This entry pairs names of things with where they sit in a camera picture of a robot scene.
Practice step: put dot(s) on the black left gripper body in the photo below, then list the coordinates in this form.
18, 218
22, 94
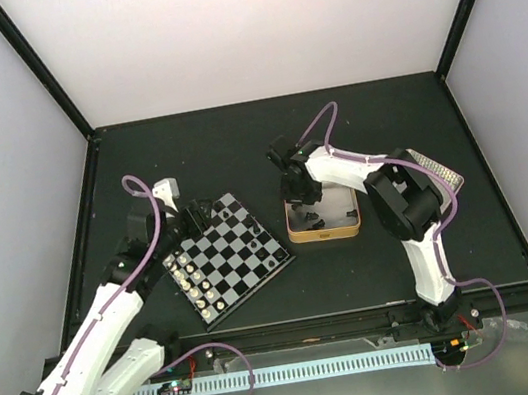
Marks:
196, 224

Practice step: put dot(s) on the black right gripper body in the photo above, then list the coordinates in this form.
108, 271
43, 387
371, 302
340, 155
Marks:
303, 193

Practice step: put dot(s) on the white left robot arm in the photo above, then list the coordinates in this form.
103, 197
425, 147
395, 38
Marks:
86, 367

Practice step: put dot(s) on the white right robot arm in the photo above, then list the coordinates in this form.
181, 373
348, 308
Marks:
408, 198

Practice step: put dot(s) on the black pieces in tin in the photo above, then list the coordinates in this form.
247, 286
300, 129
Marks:
334, 213

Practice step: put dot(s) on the white chess piece row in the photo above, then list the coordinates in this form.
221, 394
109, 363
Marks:
199, 289

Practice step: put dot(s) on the gold metal tin base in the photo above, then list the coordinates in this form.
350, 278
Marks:
326, 234

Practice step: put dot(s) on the black and grey chessboard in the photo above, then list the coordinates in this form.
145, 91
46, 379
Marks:
224, 254

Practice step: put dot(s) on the silver tin lid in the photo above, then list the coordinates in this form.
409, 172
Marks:
452, 179

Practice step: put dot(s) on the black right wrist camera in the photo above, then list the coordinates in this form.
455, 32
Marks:
280, 152

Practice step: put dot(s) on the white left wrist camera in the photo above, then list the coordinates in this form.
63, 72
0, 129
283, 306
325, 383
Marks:
166, 192

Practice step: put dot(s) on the light blue cable duct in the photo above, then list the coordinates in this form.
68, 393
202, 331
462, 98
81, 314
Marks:
299, 372

